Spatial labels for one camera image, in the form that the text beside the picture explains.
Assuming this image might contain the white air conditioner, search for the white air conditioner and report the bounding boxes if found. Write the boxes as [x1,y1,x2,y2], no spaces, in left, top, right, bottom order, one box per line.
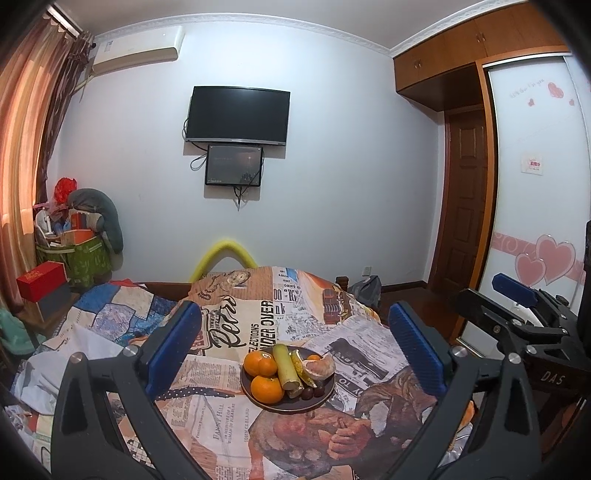
[91,25,185,76]

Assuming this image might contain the white air conditioner hose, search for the white air conditioner hose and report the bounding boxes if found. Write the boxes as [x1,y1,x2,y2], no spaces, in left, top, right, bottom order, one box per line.
[74,74,95,106]

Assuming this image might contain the wooden overhead cabinet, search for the wooden overhead cabinet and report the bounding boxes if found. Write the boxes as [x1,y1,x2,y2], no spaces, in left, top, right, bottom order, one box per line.
[392,0,571,112]

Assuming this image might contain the newspaper print blanket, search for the newspaper print blanket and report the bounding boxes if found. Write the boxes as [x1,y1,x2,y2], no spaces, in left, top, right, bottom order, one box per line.
[9,267,476,480]

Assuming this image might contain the dark purple plate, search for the dark purple plate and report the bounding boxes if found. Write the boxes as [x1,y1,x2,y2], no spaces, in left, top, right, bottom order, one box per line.
[240,345,337,413]

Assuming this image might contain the blue patchwork quilt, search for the blue patchwork quilt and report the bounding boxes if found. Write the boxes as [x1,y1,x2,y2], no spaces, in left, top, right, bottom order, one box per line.
[46,281,185,365]

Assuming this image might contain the peach curtain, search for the peach curtain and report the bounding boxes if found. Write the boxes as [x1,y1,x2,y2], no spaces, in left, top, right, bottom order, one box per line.
[0,0,81,315]

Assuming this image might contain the white plastic object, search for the white plastic object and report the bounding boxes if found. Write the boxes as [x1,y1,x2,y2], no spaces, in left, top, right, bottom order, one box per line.
[37,210,63,245]

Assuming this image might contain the black wall television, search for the black wall television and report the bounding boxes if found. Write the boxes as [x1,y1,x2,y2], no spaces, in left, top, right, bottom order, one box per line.
[185,85,291,147]

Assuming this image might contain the white wardrobe door pink hearts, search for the white wardrobe door pink hearts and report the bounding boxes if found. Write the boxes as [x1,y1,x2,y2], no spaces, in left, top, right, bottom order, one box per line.
[482,53,591,352]

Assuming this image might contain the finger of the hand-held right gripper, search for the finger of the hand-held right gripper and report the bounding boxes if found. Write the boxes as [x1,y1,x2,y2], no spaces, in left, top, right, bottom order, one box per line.
[492,273,578,324]
[452,288,573,352]

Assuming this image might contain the teal cloth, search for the teal cloth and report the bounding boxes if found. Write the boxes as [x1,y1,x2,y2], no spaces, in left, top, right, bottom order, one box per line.
[0,307,43,370]

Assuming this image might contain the red box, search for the red box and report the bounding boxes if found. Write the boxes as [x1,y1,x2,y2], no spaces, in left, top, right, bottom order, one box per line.
[17,261,65,301]

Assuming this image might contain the orange cardboard box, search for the orange cardboard box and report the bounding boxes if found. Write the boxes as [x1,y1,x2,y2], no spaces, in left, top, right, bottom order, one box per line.
[60,228,98,247]

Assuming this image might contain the red plastic bag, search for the red plastic bag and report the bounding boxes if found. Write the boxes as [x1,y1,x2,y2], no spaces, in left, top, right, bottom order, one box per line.
[54,178,77,204]

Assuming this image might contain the green patterned box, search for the green patterned box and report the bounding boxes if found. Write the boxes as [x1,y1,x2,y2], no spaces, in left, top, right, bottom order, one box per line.
[36,233,113,287]

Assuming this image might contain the orange with white sticker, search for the orange with white sticker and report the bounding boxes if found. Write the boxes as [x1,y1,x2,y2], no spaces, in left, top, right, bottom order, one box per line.
[243,352,266,377]

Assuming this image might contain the yellow foam tube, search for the yellow foam tube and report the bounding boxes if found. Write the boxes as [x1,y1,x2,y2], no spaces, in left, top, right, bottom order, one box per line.
[189,237,259,283]

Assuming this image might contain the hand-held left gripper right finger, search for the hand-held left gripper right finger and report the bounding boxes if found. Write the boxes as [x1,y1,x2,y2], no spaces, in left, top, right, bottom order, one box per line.
[388,301,542,480]

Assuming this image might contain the dark brown curtain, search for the dark brown curtain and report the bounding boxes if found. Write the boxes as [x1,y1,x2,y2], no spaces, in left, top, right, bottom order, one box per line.
[37,30,95,204]

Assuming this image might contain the sugarcane piece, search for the sugarcane piece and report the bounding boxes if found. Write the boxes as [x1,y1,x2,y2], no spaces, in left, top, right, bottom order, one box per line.
[272,344,298,398]

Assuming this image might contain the brown wooden door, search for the brown wooden door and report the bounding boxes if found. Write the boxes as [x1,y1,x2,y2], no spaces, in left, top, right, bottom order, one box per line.
[427,104,490,296]

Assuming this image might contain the grey backpack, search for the grey backpack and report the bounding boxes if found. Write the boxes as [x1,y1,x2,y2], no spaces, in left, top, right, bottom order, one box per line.
[347,275,383,310]

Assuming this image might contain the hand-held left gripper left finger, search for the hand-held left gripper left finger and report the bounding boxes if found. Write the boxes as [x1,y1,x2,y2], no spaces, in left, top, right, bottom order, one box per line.
[50,301,203,480]

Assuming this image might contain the grey box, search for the grey box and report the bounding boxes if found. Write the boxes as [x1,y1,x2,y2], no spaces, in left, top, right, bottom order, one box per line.
[37,281,73,322]

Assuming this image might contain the small black wall monitor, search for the small black wall monitor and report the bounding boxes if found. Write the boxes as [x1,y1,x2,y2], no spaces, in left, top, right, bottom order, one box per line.
[205,144,264,187]

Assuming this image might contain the white cloth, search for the white cloth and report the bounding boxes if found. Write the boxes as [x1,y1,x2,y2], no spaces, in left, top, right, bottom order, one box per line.
[11,318,100,411]

